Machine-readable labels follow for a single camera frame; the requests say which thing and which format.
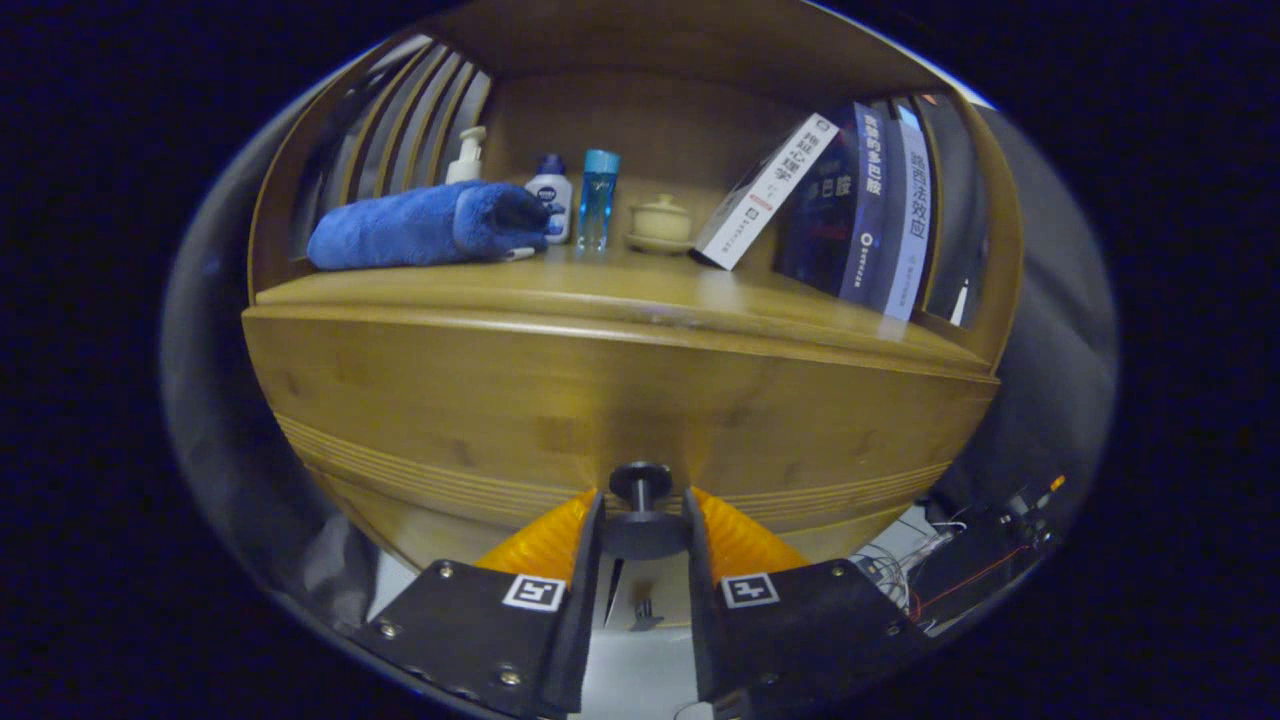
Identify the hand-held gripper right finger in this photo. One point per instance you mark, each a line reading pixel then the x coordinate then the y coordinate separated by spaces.
pixel 703 600

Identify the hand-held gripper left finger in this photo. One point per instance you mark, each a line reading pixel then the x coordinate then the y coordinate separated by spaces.
pixel 585 600

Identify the black drawer knob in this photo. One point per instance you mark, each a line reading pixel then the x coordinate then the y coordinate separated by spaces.
pixel 640 500

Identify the wooden drawer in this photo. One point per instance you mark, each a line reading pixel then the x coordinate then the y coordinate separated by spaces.
pixel 500 400

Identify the wooden cabinet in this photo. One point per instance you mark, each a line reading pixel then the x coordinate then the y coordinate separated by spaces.
pixel 650 110

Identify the black device with orange part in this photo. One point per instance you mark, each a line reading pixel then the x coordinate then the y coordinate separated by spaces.
pixel 1000 540

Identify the beige lidded teacup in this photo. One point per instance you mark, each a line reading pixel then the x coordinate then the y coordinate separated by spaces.
pixel 660 220

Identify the clear blue bottle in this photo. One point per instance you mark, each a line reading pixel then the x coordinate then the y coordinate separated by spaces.
pixel 598 200

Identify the white bottle with blue cap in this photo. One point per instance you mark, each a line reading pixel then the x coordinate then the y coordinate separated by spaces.
pixel 552 195

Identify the blue folded towel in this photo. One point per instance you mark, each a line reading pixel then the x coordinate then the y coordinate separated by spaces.
pixel 420 225

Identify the dark blue book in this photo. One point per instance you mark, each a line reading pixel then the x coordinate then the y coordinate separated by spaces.
pixel 835 210

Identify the white book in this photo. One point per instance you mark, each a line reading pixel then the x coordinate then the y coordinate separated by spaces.
pixel 765 190

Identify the pale lavender book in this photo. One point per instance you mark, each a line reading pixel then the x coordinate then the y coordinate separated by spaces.
pixel 912 220

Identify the white pump bottle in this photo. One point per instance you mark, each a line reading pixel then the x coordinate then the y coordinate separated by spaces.
pixel 467 155

